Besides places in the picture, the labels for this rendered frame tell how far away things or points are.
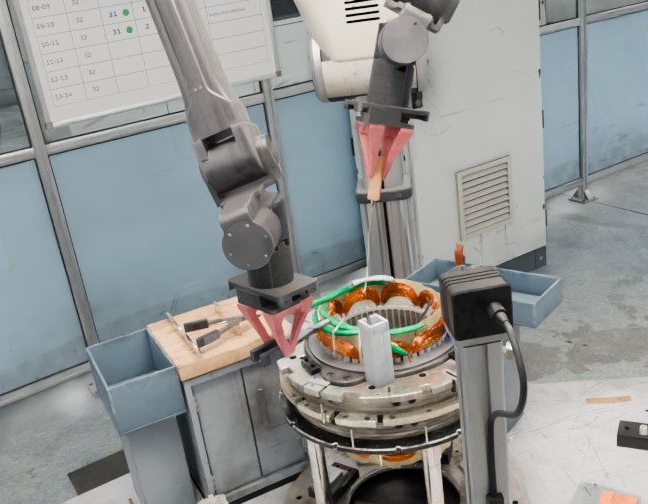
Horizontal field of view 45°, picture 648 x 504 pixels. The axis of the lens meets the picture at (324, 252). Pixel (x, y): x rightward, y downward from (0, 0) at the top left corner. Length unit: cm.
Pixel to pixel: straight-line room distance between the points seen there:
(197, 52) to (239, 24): 247
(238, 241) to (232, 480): 61
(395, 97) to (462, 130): 245
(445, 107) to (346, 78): 197
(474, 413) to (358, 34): 94
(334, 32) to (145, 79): 188
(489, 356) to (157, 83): 277
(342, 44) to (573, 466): 82
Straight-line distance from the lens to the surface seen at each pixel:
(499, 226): 373
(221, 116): 90
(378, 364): 101
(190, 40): 93
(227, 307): 139
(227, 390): 128
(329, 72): 145
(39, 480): 308
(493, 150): 362
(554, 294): 134
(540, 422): 150
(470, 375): 59
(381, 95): 104
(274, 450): 137
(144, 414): 125
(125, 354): 139
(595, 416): 152
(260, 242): 84
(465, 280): 57
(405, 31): 97
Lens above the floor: 163
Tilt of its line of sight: 21 degrees down
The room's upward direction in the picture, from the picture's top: 8 degrees counter-clockwise
